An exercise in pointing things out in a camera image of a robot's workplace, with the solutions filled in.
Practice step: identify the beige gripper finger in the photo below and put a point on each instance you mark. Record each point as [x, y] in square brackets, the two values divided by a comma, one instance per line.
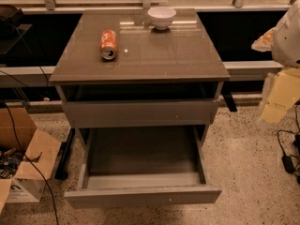
[279, 93]
[264, 42]

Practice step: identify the grey drawer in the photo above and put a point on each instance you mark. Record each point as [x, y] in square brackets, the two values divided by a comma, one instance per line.
[116, 114]
[139, 166]

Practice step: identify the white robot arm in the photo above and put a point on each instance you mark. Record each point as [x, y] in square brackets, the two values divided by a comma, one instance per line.
[285, 48]

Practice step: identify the grey drawer cabinet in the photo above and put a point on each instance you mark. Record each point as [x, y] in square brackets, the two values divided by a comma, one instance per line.
[178, 63]

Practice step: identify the grey top drawer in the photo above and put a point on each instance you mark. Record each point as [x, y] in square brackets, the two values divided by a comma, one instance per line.
[116, 114]

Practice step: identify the white ceramic bowl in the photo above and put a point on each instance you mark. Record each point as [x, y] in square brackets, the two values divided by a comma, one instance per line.
[161, 17]

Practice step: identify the orange soda can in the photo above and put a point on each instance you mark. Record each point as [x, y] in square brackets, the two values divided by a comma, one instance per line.
[108, 44]

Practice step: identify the black stand foot left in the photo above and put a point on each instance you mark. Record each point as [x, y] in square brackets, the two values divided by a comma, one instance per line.
[62, 172]

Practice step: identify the open cardboard box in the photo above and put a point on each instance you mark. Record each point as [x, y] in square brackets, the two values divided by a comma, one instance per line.
[31, 156]

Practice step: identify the black power adapter with cable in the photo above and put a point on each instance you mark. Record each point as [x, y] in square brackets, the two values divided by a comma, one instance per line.
[289, 143]

